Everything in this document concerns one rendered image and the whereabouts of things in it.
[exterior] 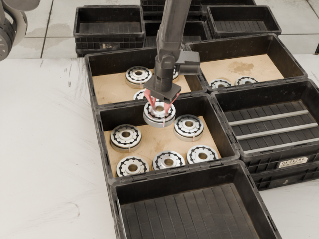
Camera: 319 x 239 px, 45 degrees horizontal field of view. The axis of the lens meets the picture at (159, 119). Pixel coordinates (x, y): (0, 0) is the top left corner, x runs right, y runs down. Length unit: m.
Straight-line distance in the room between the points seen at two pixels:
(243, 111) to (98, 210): 0.63
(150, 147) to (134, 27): 1.30
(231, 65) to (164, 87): 0.58
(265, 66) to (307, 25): 2.06
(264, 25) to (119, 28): 0.92
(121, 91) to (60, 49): 1.71
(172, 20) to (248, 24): 1.68
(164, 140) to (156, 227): 0.33
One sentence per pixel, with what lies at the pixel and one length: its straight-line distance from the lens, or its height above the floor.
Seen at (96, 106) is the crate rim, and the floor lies 0.93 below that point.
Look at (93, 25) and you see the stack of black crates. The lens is 2.49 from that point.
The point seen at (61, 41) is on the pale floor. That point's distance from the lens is 3.24.
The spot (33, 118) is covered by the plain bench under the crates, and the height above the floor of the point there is 0.70.
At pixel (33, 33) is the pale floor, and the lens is 3.38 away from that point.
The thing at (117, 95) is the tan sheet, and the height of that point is 0.83.
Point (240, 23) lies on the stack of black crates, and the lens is 2.60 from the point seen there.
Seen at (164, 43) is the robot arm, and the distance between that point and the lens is 1.00.
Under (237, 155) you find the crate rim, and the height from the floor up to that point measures 0.93.
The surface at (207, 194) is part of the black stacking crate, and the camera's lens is 1.21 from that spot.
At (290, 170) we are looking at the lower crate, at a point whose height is 0.81.
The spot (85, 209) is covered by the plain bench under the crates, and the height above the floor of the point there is 0.70.
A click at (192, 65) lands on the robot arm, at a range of 1.11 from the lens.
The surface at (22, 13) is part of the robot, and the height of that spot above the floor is 1.17.
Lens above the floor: 1.83
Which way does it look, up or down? 46 degrees down
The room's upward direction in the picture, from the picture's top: 3 degrees clockwise
